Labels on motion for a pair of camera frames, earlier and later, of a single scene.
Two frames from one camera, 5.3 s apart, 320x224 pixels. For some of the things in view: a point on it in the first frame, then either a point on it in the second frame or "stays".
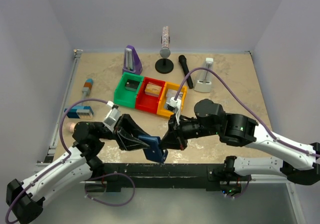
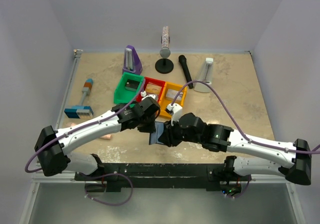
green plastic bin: [126, 97] stays
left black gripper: [126, 122] -> [151, 129]
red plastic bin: [146, 102] stays
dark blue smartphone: [154, 152] -> [154, 136]
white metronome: [204, 84] stays
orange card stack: [153, 89] stays
